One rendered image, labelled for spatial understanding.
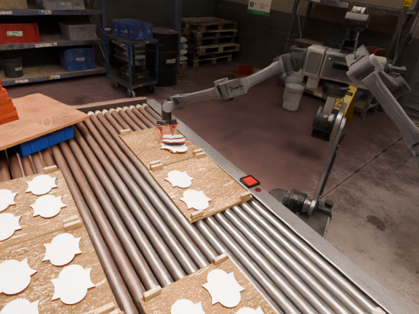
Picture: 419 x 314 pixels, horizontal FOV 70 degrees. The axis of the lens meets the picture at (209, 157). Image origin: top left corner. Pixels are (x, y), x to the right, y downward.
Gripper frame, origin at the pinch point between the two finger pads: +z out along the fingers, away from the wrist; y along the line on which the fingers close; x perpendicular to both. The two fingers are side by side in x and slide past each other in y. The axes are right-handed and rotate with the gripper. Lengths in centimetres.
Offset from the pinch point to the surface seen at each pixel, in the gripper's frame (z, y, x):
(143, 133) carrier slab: 0.2, -0.7, 19.4
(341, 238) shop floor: 100, 125, -81
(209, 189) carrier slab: 19.8, -16.6, -41.3
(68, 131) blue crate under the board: -3, -34, 44
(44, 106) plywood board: -16, -35, 66
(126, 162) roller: 11.3, -26.7, 5.7
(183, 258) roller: 33, -53, -54
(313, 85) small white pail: -22, 452, 44
